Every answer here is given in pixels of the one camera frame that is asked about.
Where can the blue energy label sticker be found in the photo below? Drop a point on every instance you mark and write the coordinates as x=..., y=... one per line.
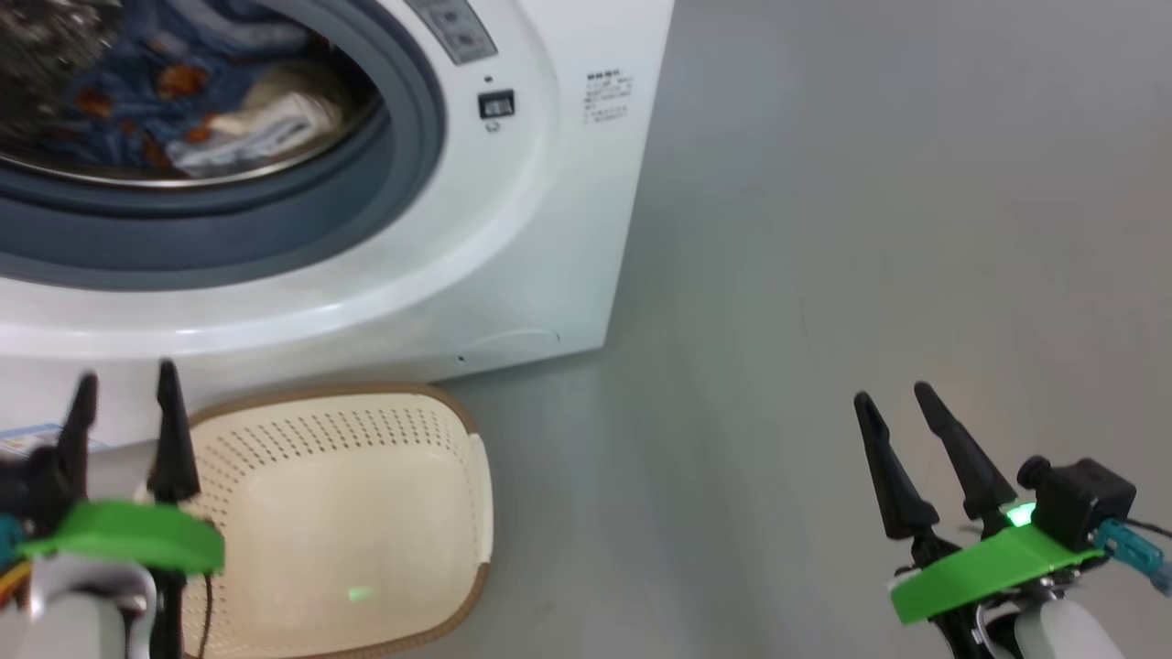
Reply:
x=37, y=441

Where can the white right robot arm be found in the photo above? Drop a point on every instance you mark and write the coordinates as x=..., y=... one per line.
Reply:
x=1062, y=636

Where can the black door latch socket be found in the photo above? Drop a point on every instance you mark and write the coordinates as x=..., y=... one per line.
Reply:
x=496, y=104

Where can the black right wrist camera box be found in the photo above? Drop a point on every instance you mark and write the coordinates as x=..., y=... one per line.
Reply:
x=1080, y=499

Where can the blue patterned garment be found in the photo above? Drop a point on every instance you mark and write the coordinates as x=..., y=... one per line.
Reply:
x=137, y=82

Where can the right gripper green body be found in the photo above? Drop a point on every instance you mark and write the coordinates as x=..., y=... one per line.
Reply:
x=989, y=567

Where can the cream laundry basket brown rim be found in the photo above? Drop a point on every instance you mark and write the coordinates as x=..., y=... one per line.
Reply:
x=348, y=513

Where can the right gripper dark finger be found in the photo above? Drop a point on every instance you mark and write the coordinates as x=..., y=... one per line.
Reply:
x=897, y=494
x=975, y=476

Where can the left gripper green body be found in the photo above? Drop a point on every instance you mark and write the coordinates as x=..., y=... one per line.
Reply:
x=128, y=535

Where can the grey plate on washer front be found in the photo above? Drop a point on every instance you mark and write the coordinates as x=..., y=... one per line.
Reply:
x=453, y=27

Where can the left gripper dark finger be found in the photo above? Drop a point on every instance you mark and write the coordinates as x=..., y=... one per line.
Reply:
x=172, y=458
x=78, y=439

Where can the oval white filter cover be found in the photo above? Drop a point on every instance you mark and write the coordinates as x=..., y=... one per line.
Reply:
x=513, y=345

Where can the white front-load washing machine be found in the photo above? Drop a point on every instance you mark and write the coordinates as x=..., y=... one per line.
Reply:
x=549, y=229

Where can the small black text sticker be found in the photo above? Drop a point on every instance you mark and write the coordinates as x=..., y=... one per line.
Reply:
x=609, y=99

